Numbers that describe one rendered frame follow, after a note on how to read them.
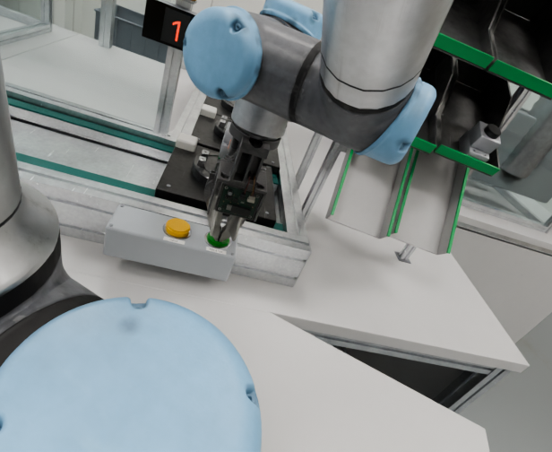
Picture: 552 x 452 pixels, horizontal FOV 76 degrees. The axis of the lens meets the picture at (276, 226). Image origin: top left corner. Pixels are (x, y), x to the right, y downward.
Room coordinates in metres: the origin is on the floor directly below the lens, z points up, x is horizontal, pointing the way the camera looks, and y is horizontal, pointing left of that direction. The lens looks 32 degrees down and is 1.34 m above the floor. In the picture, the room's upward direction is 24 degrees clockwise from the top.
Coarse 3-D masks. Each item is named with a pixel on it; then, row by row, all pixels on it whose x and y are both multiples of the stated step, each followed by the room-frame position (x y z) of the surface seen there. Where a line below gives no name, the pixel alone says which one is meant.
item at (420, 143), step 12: (432, 48) 0.93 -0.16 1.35; (432, 60) 0.94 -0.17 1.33; (444, 60) 0.89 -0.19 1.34; (432, 72) 0.93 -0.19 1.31; (444, 72) 0.85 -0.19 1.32; (432, 84) 0.88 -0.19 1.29; (444, 84) 0.82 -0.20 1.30; (432, 108) 0.81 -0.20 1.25; (432, 120) 0.77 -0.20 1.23; (420, 132) 0.74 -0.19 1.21; (432, 132) 0.74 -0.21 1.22; (420, 144) 0.69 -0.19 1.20; (432, 144) 0.69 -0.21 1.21
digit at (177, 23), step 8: (168, 8) 0.73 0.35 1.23; (168, 16) 0.73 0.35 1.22; (176, 16) 0.73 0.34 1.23; (184, 16) 0.73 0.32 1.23; (168, 24) 0.73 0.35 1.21; (176, 24) 0.73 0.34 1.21; (184, 24) 0.74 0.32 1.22; (168, 32) 0.73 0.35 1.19; (176, 32) 0.73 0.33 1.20; (184, 32) 0.74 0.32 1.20; (168, 40) 0.73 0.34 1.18; (176, 40) 0.73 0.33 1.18
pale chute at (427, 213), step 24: (432, 168) 0.85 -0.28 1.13; (456, 168) 0.88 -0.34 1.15; (408, 192) 0.75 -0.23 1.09; (432, 192) 0.81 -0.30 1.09; (456, 192) 0.81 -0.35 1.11; (408, 216) 0.76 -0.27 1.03; (432, 216) 0.78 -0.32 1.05; (456, 216) 0.75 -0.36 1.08; (408, 240) 0.72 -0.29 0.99; (432, 240) 0.74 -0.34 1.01
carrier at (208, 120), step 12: (204, 108) 0.99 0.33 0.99; (204, 120) 0.95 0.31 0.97; (216, 120) 0.99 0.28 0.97; (228, 120) 0.97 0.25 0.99; (204, 132) 0.87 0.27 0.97; (216, 132) 0.89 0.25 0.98; (204, 144) 0.80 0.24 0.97; (216, 144) 0.83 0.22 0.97; (276, 156) 0.92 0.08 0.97; (276, 168) 0.86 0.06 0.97
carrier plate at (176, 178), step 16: (176, 160) 0.67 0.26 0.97; (192, 160) 0.70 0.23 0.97; (176, 176) 0.61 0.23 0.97; (192, 176) 0.64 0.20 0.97; (160, 192) 0.54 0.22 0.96; (176, 192) 0.56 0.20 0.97; (192, 192) 0.58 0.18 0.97; (272, 192) 0.72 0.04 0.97; (272, 208) 0.65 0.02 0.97; (272, 224) 0.61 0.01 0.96
